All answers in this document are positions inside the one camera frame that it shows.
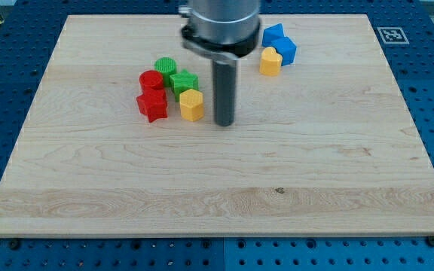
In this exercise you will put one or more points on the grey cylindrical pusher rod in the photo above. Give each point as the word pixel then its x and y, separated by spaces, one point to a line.
pixel 224 78

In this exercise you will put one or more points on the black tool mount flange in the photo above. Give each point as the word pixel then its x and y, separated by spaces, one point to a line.
pixel 221 41

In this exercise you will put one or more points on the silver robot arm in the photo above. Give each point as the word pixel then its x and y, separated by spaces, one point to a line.
pixel 221 10

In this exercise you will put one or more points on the yellow heart block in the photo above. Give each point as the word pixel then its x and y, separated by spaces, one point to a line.
pixel 270 63

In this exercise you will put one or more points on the green star block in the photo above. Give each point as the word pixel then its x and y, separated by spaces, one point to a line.
pixel 182 81

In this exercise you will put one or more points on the red star block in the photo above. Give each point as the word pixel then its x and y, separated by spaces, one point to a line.
pixel 153 104

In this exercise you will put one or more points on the blue pentagon block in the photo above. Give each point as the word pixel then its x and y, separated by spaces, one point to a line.
pixel 272 33

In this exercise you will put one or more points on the blue cube block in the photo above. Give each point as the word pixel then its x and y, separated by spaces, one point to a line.
pixel 286 48

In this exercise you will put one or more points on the yellow hexagon block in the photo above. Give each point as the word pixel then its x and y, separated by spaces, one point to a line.
pixel 191 105

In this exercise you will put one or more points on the green cylinder block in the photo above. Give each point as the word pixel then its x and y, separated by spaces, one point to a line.
pixel 166 66

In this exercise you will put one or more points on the red cylinder block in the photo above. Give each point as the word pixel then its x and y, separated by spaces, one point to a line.
pixel 151 80

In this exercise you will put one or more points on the wooden board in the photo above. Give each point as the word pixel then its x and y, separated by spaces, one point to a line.
pixel 326 148

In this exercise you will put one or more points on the white fiducial marker tag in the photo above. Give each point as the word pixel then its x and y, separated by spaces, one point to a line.
pixel 392 35

